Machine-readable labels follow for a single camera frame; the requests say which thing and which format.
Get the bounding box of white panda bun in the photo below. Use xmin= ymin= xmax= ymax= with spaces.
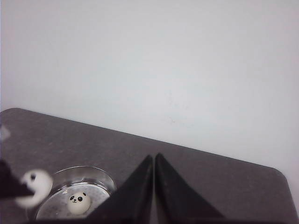
xmin=15 ymin=169 xmax=53 ymax=209
xmin=67 ymin=192 xmax=91 ymax=215

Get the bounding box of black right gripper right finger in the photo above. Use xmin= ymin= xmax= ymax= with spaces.
xmin=155 ymin=153 xmax=226 ymax=224

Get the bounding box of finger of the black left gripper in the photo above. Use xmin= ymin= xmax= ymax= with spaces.
xmin=0 ymin=160 xmax=32 ymax=199

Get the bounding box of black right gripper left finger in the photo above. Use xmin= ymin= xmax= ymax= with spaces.
xmin=86 ymin=155 xmax=153 ymax=224

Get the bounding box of stainless steel steamer pot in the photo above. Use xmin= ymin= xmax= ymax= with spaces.
xmin=27 ymin=166 xmax=116 ymax=221

